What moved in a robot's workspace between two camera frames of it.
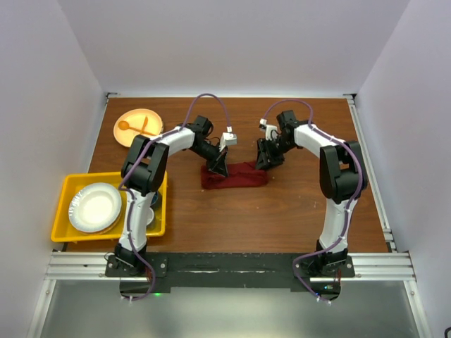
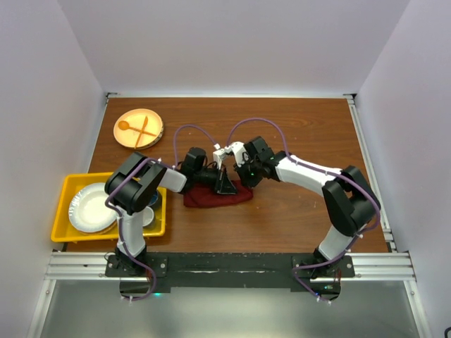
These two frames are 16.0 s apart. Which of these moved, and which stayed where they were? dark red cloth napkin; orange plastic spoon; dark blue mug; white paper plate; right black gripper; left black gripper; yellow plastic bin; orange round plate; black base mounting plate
Moved: left black gripper; dark red cloth napkin; right black gripper
Stayed: yellow plastic bin; orange plastic spoon; white paper plate; black base mounting plate; orange round plate; dark blue mug
